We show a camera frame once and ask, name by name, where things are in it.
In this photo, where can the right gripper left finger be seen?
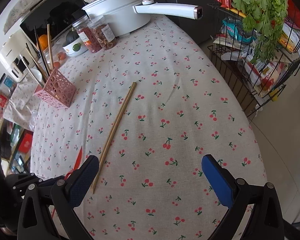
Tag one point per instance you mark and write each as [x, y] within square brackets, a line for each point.
[80, 180]

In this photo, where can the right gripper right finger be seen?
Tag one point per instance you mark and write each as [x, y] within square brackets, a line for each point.
[220, 179]

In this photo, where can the red plastic spoon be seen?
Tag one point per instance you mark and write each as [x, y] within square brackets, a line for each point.
[76, 165]

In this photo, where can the white plastic spoon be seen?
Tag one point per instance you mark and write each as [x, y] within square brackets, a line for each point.
[38, 74]

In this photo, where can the black chopstick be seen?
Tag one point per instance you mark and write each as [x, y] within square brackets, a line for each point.
[41, 53]

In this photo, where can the long thick wooden chopstick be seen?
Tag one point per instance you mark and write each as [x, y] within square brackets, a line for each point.
[50, 47]

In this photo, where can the red gift box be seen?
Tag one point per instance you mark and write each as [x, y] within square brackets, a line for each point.
[26, 142]

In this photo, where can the pink perforated utensil holder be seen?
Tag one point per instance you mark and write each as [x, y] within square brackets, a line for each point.
[58, 91]

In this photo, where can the cherry pattern tablecloth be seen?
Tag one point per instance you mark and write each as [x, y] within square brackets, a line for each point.
[151, 185]

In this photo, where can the glass jar with oranges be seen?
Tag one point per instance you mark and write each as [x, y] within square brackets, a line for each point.
[59, 55]

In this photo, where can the white ceramic bowl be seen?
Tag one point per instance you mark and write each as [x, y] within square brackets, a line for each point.
[69, 51]

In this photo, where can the green round fruit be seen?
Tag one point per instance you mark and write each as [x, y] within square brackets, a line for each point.
[76, 47]

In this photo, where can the cream air fryer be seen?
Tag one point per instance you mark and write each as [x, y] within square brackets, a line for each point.
[14, 55]

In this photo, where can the large orange citrus fruit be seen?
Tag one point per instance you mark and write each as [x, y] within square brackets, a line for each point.
[43, 41]

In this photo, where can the dark green pumpkin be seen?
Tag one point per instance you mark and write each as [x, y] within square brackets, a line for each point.
[71, 36]

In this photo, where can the dried fruit rings jar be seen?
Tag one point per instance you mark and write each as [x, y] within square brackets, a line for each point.
[103, 33]

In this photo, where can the goji berry jar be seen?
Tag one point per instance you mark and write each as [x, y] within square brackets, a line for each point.
[86, 35]

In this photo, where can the black microwave oven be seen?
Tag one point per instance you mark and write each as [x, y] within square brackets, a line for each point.
[59, 14]

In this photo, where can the leafy green vegetables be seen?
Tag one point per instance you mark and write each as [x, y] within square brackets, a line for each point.
[266, 17]

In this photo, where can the white electric cooking pot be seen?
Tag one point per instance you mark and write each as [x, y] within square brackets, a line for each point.
[125, 16]

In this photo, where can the black wire rack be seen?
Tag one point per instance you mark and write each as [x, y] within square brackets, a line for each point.
[255, 70]

